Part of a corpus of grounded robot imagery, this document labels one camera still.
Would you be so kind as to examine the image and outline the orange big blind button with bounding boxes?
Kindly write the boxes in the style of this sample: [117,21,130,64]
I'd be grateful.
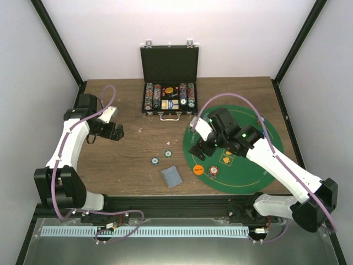
[192,165,204,176]

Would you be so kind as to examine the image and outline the red poker chip stack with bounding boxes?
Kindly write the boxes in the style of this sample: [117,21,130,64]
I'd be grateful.
[208,166,219,179]

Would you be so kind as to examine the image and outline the blue poker chip stack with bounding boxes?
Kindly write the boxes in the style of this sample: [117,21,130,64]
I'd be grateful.
[151,157,159,165]

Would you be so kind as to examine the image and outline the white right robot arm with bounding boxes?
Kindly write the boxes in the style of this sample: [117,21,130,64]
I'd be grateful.
[189,108,338,232]

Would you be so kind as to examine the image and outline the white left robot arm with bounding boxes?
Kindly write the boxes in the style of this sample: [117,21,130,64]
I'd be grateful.
[34,94,124,223]

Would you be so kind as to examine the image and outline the round green poker mat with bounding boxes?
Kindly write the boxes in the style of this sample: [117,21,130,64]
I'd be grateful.
[183,105,284,194]

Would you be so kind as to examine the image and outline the grey playing card deck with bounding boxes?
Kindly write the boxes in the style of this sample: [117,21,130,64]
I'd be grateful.
[161,166,183,188]

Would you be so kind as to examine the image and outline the chip row far right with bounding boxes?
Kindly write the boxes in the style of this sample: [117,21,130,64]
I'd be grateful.
[187,83,196,108]

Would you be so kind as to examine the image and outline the chip row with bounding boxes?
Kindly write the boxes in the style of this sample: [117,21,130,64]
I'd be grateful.
[187,83,196,108]
[144,83,154,110]
[152,84,162,109]
[179,83,188,106]

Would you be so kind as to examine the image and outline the chip row far left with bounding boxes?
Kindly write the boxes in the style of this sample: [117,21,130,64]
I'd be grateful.
[144,83,154,110]

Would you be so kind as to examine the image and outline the boxed card decks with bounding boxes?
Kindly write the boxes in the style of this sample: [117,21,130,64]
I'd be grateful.
[161,99,179,110]

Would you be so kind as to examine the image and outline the yellow dealer chip in case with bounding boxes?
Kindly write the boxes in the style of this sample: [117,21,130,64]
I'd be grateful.
[165,87,173,93]

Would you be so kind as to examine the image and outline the black poker chip case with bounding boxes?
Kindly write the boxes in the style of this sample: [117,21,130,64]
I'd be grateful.
[140,40,200,121]

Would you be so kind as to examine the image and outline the light blue slotted strip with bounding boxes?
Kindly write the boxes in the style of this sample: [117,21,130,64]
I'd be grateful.
[40,226,249,239]

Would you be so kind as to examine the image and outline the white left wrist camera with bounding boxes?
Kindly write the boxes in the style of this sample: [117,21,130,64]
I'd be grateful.
[98,106,118,124]

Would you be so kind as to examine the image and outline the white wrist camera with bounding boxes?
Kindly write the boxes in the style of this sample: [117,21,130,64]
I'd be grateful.
[189,117,213,141]
[98,106,118,124]

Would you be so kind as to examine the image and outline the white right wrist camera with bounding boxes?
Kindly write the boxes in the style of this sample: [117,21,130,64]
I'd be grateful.
[189,117,213,141]

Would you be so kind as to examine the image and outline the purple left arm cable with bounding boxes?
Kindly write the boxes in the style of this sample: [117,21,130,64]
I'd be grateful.
[51,84,145,244]

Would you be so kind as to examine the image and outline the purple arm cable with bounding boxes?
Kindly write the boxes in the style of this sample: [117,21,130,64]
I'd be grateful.
[191,92,338,244]
[51,84,145,244]

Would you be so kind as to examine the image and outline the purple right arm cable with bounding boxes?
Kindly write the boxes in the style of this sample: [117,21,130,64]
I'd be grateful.
[191,92,338,244]

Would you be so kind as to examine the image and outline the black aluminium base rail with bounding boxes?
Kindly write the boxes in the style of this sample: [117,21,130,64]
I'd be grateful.
[79,194,326,224]

